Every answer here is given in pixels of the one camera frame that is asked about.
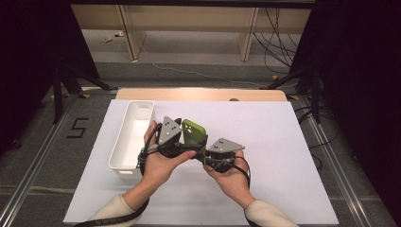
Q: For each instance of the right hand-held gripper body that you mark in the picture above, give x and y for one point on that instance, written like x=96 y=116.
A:
x=223 y=151

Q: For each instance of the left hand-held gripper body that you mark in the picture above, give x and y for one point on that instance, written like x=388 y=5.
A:
x=168 y=132

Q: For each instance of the green clown phone case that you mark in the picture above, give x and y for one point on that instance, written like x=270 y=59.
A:
x=194 y=134

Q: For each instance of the white plastic storage bin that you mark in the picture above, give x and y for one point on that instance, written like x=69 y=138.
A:
x=132 y=138

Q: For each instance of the person's right hand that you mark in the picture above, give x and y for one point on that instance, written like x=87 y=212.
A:
x=233 y=183

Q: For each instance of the person's left hand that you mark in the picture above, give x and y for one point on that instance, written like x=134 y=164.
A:
x=157 y=170

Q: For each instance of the white table mat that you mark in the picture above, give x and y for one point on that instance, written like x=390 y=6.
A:
x=268 y=157

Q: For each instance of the beige wooden desk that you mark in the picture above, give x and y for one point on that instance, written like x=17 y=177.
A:
x=189 y=19

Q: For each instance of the small white floor object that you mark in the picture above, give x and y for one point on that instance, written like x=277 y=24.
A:
x=108 y=39
x=119 y=33

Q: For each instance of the black tripod stand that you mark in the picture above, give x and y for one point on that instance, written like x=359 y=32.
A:
x=57 y=94
x=316 y=94

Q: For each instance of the black curtain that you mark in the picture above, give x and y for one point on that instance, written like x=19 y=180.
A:
x=362 y=78
x=31 y=63

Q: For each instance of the aluminium floor rail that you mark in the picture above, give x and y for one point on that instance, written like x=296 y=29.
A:
x=334 y=167
x=31 y=170

